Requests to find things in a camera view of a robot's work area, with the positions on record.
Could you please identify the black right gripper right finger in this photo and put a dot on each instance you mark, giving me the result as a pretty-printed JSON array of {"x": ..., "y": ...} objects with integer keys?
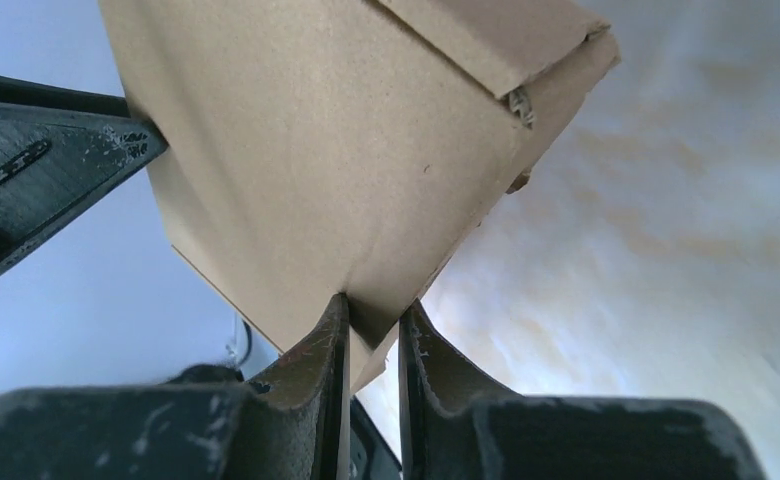
[{"x": 457, "y": 422}]

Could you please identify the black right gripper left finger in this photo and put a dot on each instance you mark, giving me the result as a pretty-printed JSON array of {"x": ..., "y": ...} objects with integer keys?
[{"x": 290, "y": 421}]

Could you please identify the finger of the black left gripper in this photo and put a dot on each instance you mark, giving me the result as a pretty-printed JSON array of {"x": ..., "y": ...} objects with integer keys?
[
  {"x": 55, "y": 164},
  {"x": 20, "y": 92}
]

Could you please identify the cardboard box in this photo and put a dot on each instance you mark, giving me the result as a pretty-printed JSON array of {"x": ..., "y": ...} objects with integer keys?
[{"x": 318, "y": 147}]

